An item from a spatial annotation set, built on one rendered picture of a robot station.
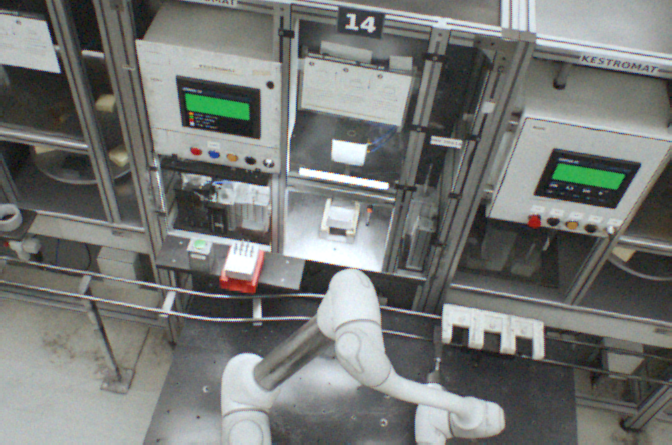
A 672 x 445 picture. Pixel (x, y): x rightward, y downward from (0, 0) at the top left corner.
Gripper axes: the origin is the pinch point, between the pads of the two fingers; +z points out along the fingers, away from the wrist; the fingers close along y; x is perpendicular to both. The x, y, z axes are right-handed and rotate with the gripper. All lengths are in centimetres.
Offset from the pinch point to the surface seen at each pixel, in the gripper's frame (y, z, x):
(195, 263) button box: 7, 7, 91
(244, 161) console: 53, 20, 74
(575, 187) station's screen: 70, 17, -27
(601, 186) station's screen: 72, 17, -34
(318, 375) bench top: -19.8, -13.9, 39.9
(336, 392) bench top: -19.8, -19.2, 32.3
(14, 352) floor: -88, 3, 184
